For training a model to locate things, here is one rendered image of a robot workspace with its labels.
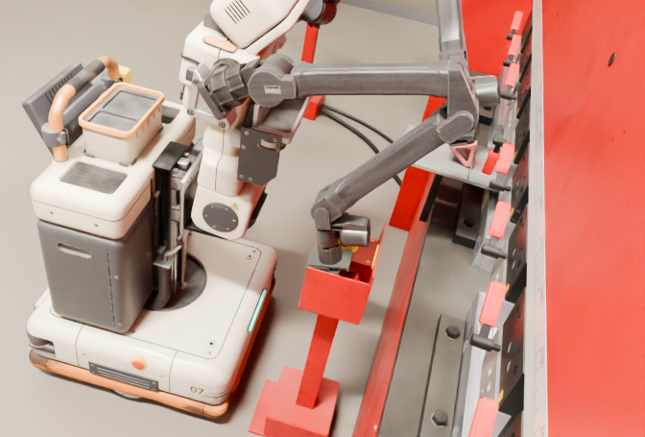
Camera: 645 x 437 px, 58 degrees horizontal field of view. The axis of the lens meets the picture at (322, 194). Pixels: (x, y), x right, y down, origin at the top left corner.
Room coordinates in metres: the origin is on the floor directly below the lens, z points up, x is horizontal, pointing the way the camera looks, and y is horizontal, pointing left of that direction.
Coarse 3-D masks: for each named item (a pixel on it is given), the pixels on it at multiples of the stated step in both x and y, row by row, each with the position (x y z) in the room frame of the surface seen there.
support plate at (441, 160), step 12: (444, 144) 1.34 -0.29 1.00; (432, 156) 1.27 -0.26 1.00; (444, 156) 1.29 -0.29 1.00; (468, 156) 1.31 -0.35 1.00; (420, 168) 1.22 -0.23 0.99; (432, 168) 1.22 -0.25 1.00; (444, 168) 1.23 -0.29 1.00; (456, 168) 1.24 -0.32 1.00; (468, 168) 1.25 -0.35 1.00; (468, 180) 1.20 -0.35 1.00; (480, 180) 1.21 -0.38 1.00
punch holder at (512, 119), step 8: (528, 72) 1.34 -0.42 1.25; (528, 80) 1.29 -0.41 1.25; (520, 88) 1.34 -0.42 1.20; (528, 88) 1.24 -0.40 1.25; (520, 96) 1.30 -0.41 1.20; (528, 96) 1.23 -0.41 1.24; (512, 104) 1.36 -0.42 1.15; (520, 104) 1.25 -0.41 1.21; (512, 112) 1.30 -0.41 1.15; (520, 112) 1.23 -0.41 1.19; (512, 120) 1.25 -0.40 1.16; (504, 128) 1.31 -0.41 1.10; (512, 128) 1.23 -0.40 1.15; (504, 136) 1.26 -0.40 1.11
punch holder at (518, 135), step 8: (528, 104) 1.16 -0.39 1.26; (528, 112) 1.11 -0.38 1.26; (520, 120) 1.16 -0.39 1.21; (528, 120) 1.08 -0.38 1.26; (520, 128) 1.12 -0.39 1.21; (528, 128) 1.04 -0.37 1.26; (512, 136) 1.16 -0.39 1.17; (520, 136) 1.08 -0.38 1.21; (528, 136) 1.03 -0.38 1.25; (520, 144) 1.04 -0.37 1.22; (520, 152) 1.03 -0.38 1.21; (512, 160) 1.05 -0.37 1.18; (512, 168) 1.03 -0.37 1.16; (504, 176) 1.05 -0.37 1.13; (512, 176) 1.03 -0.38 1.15
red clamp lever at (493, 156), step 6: (498, 138) 1.13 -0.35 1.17; (498, 144) 1.12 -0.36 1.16; (492, 150) 1.13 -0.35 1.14; (498, 150) 1.13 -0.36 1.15; (492, 156) 1.12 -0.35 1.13; (498, 156) 1.13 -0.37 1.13; (486, 162) 1.13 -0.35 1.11; (492, 162) 1.12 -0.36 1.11; (486, 168) 1.12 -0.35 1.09; (492, 168) 1.13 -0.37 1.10
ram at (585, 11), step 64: (576, 0) 1.15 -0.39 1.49; (640, 0) 0.75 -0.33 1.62; (576, 64) 0.91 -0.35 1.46; (640, 64) 0.63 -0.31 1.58; (576, 128) 0.74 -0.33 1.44; (640, 128) 0.53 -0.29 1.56; (576, 192) 0.60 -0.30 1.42; (640, 192) 0.45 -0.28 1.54; (576, 256) 0.49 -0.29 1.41; (640, 256) 0.38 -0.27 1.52; (576, 320) 0.41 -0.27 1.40; (640, 320) 0.32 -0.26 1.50; (576, 384) 0.34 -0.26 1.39; (640, 384) 0.27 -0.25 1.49
